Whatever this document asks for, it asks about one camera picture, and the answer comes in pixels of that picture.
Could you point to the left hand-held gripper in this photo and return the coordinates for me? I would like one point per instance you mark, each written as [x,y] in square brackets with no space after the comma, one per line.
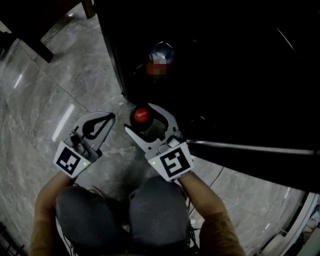
[71,160]

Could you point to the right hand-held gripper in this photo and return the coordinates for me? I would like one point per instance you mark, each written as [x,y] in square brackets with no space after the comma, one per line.
[172,162]

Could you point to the soda bottle with red cap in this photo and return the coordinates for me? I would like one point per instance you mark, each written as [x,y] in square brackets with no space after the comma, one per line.
[141,115]

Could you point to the black fridge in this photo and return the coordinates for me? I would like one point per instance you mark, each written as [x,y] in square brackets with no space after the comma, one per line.
[225,75]

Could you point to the person's right forearm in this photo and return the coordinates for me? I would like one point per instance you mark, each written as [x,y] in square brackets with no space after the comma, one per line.
[212,212]

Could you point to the person's left forearm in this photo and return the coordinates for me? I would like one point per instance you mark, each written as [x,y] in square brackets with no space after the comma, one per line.
[42,207]

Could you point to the clear bottle with red label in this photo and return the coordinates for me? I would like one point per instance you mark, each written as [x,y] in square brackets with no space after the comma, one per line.
[162,56]

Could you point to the black fridge door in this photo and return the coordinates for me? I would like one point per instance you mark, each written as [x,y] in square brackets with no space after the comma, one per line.
[250,160]

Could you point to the person's light shoe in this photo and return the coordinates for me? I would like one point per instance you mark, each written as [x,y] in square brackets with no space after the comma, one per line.
[96,191]

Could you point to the person's right leg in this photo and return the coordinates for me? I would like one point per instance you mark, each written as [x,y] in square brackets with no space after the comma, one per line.
[157,212]

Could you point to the person's leg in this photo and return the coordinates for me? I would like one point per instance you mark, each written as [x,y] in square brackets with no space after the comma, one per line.
[87,220]
[157,212]

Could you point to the person's left leg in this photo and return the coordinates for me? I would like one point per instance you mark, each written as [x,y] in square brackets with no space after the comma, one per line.
[87,220]

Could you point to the dark wooden table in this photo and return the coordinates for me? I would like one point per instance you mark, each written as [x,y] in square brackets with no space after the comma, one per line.
[30,22]

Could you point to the white curved frame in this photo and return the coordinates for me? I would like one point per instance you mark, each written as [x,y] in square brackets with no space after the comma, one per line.
[298,226]

